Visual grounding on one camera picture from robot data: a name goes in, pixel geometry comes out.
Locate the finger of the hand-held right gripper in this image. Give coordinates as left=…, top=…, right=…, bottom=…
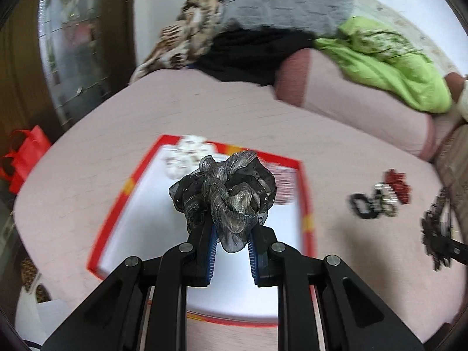
left=437, top=236, right=468, bottom=264

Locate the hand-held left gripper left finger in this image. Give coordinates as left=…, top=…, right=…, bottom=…
left=42, top=222, right=220, bottom=351

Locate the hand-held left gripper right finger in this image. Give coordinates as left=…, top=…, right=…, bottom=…
left=248, top=225, right=425, bottom=351

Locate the black hair claw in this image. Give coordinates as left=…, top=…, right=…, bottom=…
left=420, top=188, right=457, bottom=273

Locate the grey black organza scrunchie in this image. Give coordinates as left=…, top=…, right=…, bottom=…
left=169, top=150, right=277, bottom=254

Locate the red box with white inside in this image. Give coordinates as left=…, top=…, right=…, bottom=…
left=87, top=135, right=317, bottom=328

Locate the leopard print scrunchie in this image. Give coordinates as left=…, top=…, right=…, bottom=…
left=369, top=182, right=400, bottom=216

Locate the red dotted scrunchie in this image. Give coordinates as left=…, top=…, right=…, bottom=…
left=383, top=169, right=413, bottom=205

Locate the large black scrunchie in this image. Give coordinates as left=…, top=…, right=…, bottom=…
left=349, top=192, right=383, bottom=221

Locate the red plaid scrunchie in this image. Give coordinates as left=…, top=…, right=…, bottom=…
left=269, top=164, right=297, bottom=205

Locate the brown patterned cloth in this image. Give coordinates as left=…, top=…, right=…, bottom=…
left=433, top=124, right=468, bottom=213

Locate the white dotted scrunchie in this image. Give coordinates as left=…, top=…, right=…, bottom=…
left=161, top=135, right=214, bottom=180

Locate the white bag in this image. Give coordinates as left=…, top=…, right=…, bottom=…
left=15, top=281, right=70, bottom=344

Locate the leopard print slipper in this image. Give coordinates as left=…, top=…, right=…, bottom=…
left=20, top=258, right=50, bottom=302

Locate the pink bolster pillow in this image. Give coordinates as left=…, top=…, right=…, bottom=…
left=274, top=49, right=437, bottom=161

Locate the green cloth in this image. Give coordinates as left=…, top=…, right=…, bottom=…
left=314, top=16, right=454, bottom=115

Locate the black cloth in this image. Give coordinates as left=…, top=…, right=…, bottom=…
left=190, top=27, right=315, bottom=87

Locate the red bag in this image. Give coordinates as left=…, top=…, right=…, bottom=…
left=2, top=125, right=52, bottom=195

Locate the leaf print blanket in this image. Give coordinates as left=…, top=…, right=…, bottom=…
left=130, top=0, right=225, bottom=83

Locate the grey quilted blanket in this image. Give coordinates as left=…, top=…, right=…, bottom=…
left=207, top=0, right=355, bottom=39

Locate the wooden door with glass panel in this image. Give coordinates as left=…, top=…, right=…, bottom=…
left=0, top=0, right=136, bottom=143

